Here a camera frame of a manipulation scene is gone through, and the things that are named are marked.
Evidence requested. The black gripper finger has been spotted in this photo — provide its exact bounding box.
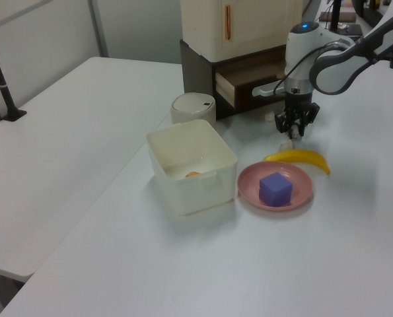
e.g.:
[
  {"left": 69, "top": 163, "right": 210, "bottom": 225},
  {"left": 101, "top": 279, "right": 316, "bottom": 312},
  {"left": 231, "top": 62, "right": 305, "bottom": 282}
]
[
  {"left": 296, "top": 102, "right": 320, "bottom": 138},
  {"left": 275, "top": 113, "right": 291, "bottom": 134}
]

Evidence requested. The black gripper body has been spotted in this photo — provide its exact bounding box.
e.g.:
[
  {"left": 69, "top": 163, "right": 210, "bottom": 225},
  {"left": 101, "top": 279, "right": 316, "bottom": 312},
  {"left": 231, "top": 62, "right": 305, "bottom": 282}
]
[{"left": 283, "top": 92, "right": 313, "bottom": 122}]

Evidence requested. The yellow toy banana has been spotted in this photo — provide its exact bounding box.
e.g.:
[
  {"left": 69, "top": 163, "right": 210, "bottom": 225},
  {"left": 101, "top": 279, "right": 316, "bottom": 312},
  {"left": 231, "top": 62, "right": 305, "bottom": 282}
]
[{"left": 261, "top": 149, "right": 332, "bottom": 176}]

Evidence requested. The dark wooden drawer cabinet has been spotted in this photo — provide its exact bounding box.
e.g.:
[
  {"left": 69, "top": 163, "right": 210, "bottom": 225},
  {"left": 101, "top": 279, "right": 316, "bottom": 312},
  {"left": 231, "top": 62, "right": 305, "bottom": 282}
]
[{"left": 179, "top": 38, "right": 288, "bottom": 122}]

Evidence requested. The purple cube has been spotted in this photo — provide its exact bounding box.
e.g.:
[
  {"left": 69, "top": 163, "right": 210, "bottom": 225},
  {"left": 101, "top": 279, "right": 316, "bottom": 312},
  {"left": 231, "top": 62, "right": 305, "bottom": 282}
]
[{"left": 258, "top": 171, "right": 293, "bottom": 207}]

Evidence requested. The pink plate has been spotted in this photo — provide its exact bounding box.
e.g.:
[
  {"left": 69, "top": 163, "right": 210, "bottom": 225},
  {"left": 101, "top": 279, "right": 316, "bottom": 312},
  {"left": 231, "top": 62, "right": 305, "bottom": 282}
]
[{"left": 237, "top": 161, "right": 315, "bottom": 211}]

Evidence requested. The small white lidded trash can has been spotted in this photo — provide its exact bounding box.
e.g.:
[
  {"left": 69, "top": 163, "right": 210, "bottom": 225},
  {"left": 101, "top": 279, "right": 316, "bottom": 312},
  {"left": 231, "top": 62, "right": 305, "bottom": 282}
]
[{"left": 170, "top": 93, "right": 217, "bottom": 128}]

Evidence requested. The black stand with box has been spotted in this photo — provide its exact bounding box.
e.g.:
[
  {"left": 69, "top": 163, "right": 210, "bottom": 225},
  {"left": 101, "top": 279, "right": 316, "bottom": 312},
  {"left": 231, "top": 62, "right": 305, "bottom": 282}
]
[{"left": 318, "top": 0, "right": 364, "bottom": 36}]

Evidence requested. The cream open plastic bin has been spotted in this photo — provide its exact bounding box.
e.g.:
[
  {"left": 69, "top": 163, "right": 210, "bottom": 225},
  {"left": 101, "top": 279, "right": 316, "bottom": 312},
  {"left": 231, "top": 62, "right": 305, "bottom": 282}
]
[{"left": 145, "top": 119, "right": 239, "bottom": 216}]

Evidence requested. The wooden drawer with white handle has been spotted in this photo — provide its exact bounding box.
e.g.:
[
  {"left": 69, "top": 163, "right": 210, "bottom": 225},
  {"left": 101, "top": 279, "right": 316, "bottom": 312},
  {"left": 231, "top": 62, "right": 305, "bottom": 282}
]
[{"left": 215, "top": 64, "right": 286, "bottom": 110}]

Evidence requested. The cream plastic box with handles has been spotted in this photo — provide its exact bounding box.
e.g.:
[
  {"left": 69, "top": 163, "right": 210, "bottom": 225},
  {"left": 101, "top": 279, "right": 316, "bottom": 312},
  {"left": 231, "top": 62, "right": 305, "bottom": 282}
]
[{"left": 180, "top": 0, "right": 304, "bottom": 63}]

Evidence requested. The grey metal partition post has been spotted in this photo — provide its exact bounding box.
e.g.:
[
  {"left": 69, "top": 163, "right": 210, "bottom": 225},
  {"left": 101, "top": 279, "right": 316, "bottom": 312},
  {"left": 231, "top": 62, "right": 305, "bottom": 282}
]
[{"left": 87, "top": 0, "right": 110, "bottom": 58}]

